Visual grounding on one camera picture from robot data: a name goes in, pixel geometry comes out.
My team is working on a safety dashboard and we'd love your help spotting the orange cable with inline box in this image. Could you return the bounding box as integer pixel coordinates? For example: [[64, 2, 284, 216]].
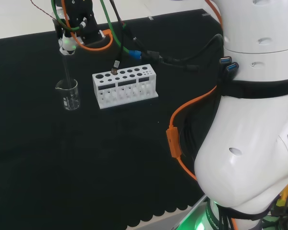
[[166, 0, 240, 230]]

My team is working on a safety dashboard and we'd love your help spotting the thin red wire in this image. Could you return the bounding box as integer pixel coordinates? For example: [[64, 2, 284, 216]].
[[29, 0, 56, 21]]

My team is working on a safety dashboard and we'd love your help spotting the white test tube rack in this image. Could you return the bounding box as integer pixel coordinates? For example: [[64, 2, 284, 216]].
[[92, 64, 159, 110]]

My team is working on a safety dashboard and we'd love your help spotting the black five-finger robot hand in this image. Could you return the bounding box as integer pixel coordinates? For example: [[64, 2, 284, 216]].
[[53, 0, 104, 56]]

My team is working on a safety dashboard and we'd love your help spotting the green cable with blue plug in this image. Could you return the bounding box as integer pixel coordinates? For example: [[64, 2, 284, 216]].
[[100, 0, 143, 60]]

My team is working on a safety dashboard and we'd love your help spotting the black bench cloth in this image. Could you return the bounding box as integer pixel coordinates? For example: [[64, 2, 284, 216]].
[[0, 9, 223, 230]]

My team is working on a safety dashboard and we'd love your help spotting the black cable bundle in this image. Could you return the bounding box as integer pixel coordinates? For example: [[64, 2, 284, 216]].
[[121, 23, 224, 73]]

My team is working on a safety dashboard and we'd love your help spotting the clear glass beaker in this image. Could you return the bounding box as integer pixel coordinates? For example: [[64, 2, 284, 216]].
[[54, 79, 81, 112]]

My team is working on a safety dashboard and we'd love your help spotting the black cable with usb plug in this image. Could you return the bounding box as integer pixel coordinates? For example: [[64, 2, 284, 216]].
[[108, 0, 127, 76]]

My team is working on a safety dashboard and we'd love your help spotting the orange flat cable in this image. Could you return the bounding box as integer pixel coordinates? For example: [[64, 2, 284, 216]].
[[62, 0, 114, 51]]

